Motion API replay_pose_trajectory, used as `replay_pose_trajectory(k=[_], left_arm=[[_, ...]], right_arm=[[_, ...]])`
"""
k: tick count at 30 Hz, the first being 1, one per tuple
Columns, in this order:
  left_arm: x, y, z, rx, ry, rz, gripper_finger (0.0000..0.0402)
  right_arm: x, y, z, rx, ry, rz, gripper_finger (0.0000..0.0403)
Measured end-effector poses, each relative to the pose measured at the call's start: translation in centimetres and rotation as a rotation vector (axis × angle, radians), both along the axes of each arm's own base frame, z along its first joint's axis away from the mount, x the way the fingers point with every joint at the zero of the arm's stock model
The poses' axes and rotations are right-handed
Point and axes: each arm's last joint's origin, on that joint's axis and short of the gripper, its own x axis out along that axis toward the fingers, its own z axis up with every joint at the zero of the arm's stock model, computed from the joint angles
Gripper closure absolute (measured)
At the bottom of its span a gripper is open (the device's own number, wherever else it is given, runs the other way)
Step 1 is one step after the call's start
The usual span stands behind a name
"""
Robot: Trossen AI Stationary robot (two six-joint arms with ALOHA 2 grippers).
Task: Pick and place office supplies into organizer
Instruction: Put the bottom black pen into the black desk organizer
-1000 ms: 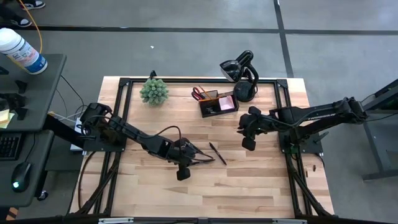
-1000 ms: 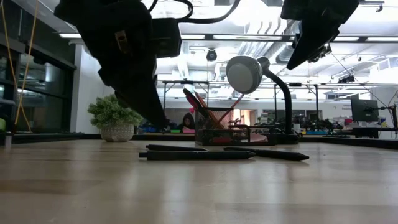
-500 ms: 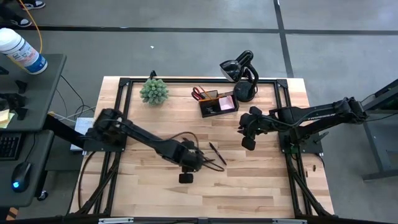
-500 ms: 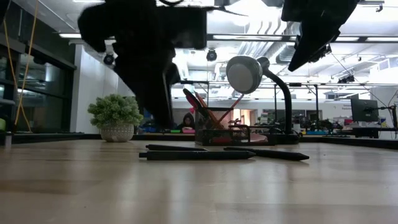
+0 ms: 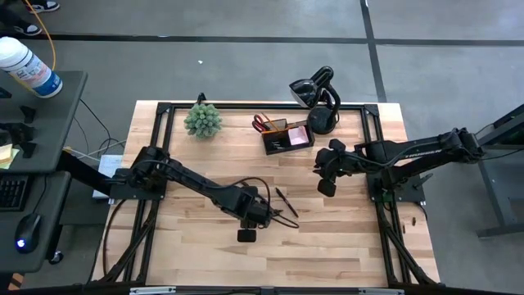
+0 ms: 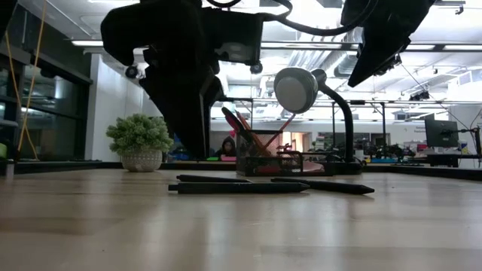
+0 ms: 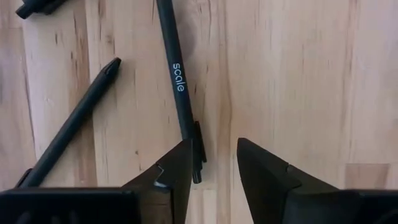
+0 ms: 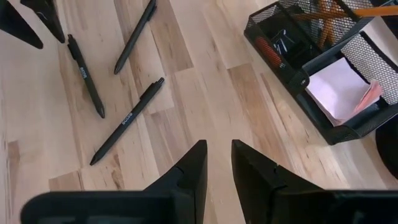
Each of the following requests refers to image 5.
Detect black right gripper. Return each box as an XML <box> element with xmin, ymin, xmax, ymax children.
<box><xmin>313</xmin><ymin>138</ymin><xmax>357</xmax><ymax>198</ymax></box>

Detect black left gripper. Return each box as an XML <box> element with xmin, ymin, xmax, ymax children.
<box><xmin>227</xmin><ymin>184</ymin><xmax>276</xmax><ymax>243</ymax></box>

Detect black ballpoint pen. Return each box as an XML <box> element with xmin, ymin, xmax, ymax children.
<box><xmin>274</xmin><ymin>187</ymin><xmax>300</xmax><ymax>219</ymax></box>

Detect pink sticky note pad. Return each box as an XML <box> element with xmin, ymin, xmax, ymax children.
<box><xmin>287</xmin><ymin>125</ymin><xmax>310</xmax><ymax>146</ymax></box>

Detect black mesh desk organizer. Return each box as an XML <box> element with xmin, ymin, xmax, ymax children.
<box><xmin>260</xmin><ymin>117</ymin><xmax>317</xmax><ymax>157</ymax></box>

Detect red handled scissors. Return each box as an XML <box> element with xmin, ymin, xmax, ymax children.
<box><xmin>251</xmin><ymin>113</ymin><xmax>271</xmax><ymax>134</ymax></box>

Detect black gooseneck desk lamp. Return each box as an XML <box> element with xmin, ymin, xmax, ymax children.
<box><xmin>288</xmin><ymin>65</ymin><xmax>342</xmax><ymax>136</ymax></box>

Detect green potted plant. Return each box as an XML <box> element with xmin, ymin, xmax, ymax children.
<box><xmin>183</xmin><ymin>102</ymin><xmax>224</xmax><ymax>139</ymax></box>

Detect silver aluminium extrusion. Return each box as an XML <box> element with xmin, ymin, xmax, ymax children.
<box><xmin>129</xmin><ymin>286</ymin><xmax>177</xmax><ymax>295</ymax></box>
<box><xmin>358</xmin><ymin>288</ymin><xmax>405</xmax><ymax>295</ymax></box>

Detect white flat box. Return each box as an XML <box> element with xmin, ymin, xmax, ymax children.
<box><xmin>93</xmin><ymin>154</ymin><xmax>124</xmax><ymax>201</ymax></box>

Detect dark metal side table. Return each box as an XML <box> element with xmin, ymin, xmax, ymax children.
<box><xmin>451</xmin><ymin>104</ymin><xmax>524</xmax><ymax>241</ymax></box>

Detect grey keyboard shelf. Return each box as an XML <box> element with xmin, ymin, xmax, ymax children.
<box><xmin>0</xmin><ymin>170</ymin><xmax>73</xmax><ymax>275</ymax></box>

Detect grey side desk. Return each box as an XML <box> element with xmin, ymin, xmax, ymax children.
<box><xmin>0</xmin><ymin>70</ymin><xmax>89</xmax><ymax>175</ymax></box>

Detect black computer mouse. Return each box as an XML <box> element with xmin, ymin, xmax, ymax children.
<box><xmin>15</xmin><ymin>212</ymin><xmax>43</xmax><ymax>254</ymax></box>

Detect black keyboard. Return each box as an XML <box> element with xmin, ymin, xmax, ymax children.
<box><xmin>0</xmin><ymin>175</ymin><xmax>29</xmax><ymax>212</ymax></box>

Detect black plastic part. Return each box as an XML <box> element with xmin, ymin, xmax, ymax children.
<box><xmin>0</xmin><ymin>121</ymin><xmax>36</xmax><ymax>159</ymax></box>
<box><xmin>19</xmin><ymin>105</ymin><xmax>37</xmax><ymax>124</ymax></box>

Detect yellow sticky notes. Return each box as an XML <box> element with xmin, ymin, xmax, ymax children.
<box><xmin>0</xmin><ymin>143</ymin><xmax>20</xmax><ymax>170</ymax></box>

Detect white wipes canister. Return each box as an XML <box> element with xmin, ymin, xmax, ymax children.
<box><xmin>0</xmin><ymin>35</ymin><xmax>65</xmax><ymax>99</ymax></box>

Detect person's foot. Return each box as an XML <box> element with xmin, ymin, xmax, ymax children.
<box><xmin>24</xmin><ymin>0</ymin><xmax>61</xmax><ymax>13</ymax></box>
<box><xmin>0</xmin><ymin>14</ymin><xmax>43</xmax><ymax>37</ymax></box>

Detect yellow cable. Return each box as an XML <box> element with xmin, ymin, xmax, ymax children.
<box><xmin>23</xmin><ymin>0</ymin><xmax>57</xmax><ymax>71</ymax></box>

